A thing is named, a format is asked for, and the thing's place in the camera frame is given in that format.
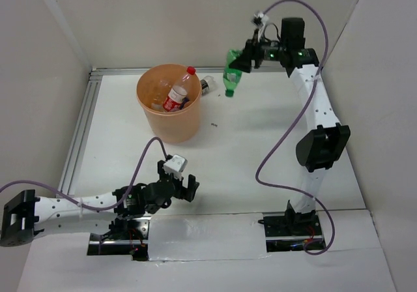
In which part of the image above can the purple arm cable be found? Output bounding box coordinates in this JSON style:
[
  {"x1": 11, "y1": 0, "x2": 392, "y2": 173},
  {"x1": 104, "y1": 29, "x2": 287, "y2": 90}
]
[
  {"x1": 0, "y1": 137, "x2": 172, "y2": 213},
  {"x1": 255, "y1": 0, "x2": 336, "y2": 256}
]

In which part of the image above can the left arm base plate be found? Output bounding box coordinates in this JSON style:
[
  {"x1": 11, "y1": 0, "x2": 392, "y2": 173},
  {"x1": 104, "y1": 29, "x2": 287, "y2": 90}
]
[{"x1": 87, "y1": 216, "x2": 151, "y2": 261}]

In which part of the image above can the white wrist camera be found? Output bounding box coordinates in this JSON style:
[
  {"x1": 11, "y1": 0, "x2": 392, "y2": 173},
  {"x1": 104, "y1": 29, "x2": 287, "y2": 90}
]
[
  {"x1": 163, "y1": 154, "x2": 188, "y2": 180},
  {"x1": 251, "y1": 11, "x2": 269, "y2": 38}
]

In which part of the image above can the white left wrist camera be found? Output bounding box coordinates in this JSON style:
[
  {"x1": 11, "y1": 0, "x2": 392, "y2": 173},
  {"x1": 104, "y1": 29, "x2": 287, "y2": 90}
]
[{"x1": 163, "y1": 154, "x2": 188, "y2": 180}]

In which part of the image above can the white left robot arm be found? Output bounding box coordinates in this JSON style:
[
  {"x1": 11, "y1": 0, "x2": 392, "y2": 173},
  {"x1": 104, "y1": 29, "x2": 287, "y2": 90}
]
[{"x1": 1, "y1": 158, "x2": 199, "y2": 247}]

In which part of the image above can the orange plastic bin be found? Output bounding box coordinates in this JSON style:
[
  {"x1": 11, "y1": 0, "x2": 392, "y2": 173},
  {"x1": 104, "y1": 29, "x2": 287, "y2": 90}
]
[{"x1": 136, "y1": 70, "x2": 202, "y2": 143}]

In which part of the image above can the green plastic bottle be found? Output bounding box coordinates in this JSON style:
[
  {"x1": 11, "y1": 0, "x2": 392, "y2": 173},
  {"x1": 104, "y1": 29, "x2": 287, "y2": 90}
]
[{"x1": 223, "y1": 50, "x2": 242, "y2": 97}]

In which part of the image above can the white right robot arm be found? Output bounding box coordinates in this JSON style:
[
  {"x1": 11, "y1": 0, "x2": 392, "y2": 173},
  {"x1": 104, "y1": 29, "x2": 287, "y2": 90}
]
[{"x1": 229, "y1": 14, "x2": 351, "y2": 235}]

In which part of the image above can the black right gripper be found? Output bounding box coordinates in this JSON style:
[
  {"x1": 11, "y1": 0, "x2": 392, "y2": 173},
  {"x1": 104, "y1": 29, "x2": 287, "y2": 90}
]
[{"x1": 228, "y1": 29, "x2": 285, "y2": 74}]

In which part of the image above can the aluminium frame rail left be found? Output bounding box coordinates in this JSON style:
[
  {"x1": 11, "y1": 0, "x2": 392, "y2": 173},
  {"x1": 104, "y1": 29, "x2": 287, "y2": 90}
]
[{"x1": 57, "y1": 71, "x2": 102, "y2": 197}]

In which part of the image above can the dark bottle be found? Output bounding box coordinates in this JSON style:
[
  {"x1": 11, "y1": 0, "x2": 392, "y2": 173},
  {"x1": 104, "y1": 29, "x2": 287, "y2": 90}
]
[{"x1": 200, "y1": 76, "x2": 218, "y2": 96}]

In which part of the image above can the clear bottle red label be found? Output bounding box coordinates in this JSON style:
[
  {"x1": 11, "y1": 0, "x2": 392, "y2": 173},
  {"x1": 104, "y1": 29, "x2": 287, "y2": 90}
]
[{"x1": 162, "y1": 66, "x2": 195, "y2": 112}]

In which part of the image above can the small blue label bottle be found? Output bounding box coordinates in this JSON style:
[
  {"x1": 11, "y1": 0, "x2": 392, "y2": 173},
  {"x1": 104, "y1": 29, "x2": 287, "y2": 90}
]
[{"x1": 182, "y1": 97, "x2": 190, "y2": 107}]

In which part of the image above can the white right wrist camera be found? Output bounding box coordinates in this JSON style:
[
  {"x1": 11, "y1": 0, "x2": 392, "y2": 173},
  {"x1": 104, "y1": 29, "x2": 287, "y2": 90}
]
[{"x1": 251, "y1": 11, "x2": 269, "y2": 38}]

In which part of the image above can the aluminium frame rail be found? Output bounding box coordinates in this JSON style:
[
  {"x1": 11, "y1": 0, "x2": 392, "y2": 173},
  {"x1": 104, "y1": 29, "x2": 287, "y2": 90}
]
[
  {"x1": 90, "y1": 64, "x2": 287, "y2": 77},
  {"x1": 57, "y1": 71, "x2": 102, "y2": 197}
]

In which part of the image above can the aluminium frame rail back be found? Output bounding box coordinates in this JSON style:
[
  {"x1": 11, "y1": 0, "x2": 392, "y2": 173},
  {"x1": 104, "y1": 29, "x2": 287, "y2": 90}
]
[{"x1": 90, "y1": 64, "x2": 287, "y2": 77}]

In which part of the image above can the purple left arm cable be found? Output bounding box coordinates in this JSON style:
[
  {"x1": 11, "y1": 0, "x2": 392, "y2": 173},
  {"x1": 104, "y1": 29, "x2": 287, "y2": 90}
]
[{"x1": 0, "y1": 137, "x2": 172, "y2": 213}]

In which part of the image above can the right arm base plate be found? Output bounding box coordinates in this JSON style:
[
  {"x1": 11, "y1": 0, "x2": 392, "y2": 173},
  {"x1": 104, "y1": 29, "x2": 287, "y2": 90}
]
[{"x1": 257, "y1": 214, "x2": 326, "y2": 253}]

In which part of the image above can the clear bottle yellow cap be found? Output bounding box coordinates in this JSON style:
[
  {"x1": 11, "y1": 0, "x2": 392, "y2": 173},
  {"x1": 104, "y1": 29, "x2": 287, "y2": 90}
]
[{"x1": 151, "y1": 103, "x2": 163, "y2": 111}]

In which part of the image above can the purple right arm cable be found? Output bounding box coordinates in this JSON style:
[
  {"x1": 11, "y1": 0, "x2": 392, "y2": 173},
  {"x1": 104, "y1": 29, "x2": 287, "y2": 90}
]
[{"x1": 255, "y1": 0, "x2": 336, "y2": 256}]

